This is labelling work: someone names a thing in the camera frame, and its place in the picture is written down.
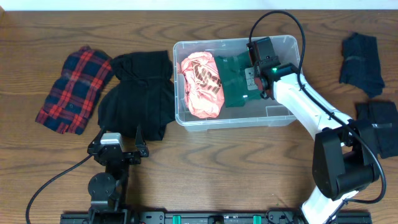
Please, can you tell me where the red navy plaid shirt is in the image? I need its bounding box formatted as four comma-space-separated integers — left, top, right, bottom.
35, 45, 113, 135

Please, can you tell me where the pink folded garment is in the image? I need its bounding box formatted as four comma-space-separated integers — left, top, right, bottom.
180, 52, 224, 119

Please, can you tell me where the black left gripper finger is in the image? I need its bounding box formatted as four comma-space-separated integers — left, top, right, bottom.
135, 124, 147, 152
92, 127, 106, 144

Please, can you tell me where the large black folded garment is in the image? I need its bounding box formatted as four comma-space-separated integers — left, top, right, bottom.
98, 50, 175, 141

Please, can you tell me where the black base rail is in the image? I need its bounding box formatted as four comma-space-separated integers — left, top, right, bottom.
60, 210, 373, 224

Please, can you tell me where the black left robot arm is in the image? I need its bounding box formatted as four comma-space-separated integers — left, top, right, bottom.
86, 126, 149, 224

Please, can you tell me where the navy garment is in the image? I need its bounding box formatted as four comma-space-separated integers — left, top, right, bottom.
339, 32, 385, 98

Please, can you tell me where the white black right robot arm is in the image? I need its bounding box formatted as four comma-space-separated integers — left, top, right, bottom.
248, 57, 386, 223

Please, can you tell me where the dark green garment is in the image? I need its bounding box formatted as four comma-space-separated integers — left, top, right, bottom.
215, 52, 261, 108

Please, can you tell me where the black taped folded garment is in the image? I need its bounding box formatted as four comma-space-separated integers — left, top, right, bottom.
355, 101, 397, 159

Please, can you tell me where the clear plastic storage bin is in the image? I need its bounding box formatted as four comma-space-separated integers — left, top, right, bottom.
173, 38, 296, 131

